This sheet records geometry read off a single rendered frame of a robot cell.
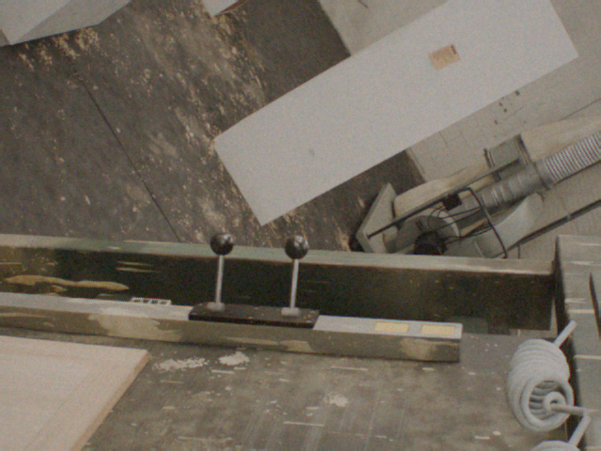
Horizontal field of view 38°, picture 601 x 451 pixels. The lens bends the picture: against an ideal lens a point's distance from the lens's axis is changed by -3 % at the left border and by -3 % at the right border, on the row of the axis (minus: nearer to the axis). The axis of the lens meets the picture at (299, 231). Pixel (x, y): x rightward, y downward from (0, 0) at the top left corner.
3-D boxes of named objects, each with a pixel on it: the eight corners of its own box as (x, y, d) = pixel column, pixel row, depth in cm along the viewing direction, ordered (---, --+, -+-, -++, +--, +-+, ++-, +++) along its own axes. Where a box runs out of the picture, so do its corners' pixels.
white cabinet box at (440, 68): (240, 120, 578) (525, -43, 506) (286, 197, 587) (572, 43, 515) (209, 141, 522) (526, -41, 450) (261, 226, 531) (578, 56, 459)
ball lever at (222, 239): (208, 317, 143) (215, 233, 145) (230, 318, 142) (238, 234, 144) (200, 314, 139) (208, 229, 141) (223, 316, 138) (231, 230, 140)
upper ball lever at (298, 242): (281, 321, 140) (287, 237, 142) (304, 323, 140) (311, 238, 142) (275, 319, 137) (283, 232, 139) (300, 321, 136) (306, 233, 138)
